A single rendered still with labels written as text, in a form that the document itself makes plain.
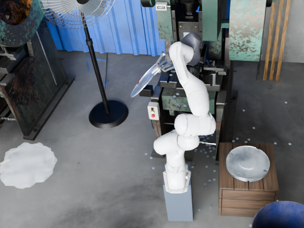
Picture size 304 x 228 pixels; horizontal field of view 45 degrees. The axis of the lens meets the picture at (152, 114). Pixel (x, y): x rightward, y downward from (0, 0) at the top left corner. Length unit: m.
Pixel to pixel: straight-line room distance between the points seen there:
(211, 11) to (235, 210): 1.37
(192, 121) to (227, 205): 0.99
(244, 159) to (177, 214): 0.61
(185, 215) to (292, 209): 0.75
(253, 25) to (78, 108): 2.20
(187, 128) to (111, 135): 1.63
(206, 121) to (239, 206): 0.98
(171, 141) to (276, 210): 0.79
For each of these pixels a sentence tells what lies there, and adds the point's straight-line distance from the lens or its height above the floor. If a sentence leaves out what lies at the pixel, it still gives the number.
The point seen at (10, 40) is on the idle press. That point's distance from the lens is 2.99.
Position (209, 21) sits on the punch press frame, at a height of 1.21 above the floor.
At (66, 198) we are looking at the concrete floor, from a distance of 3.10.
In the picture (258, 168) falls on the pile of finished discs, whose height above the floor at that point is 0.38.
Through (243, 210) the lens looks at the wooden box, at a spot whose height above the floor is 0.09.
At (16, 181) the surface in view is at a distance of 3.21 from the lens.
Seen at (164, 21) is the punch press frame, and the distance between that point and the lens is 2.49.
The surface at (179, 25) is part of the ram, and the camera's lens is 2.54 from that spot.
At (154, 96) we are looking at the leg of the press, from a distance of 2.74.
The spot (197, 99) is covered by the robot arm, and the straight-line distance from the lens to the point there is 1.86.
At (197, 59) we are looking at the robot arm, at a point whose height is 1.24.
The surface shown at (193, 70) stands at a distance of 2.71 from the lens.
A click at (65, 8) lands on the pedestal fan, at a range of 2.80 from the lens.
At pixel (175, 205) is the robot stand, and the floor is 0.21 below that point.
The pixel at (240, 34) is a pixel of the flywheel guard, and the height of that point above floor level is 1.29.
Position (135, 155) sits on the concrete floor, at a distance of 3.21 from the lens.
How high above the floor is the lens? 2.43
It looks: 43 degrees down
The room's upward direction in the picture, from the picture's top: 9 degrees counter-clockwise
